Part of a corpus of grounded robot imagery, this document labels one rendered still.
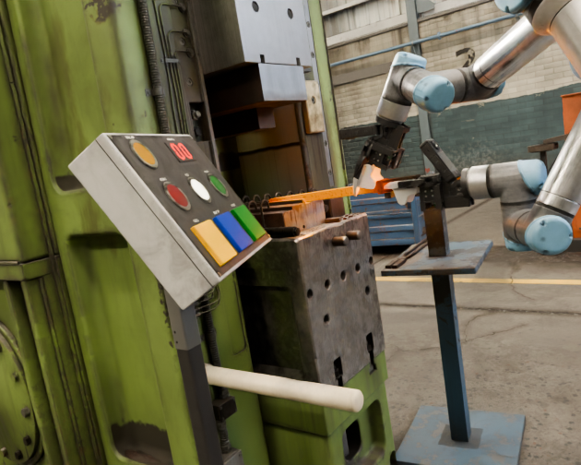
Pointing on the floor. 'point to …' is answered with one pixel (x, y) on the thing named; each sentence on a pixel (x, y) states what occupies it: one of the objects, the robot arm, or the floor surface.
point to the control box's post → (195, 381)
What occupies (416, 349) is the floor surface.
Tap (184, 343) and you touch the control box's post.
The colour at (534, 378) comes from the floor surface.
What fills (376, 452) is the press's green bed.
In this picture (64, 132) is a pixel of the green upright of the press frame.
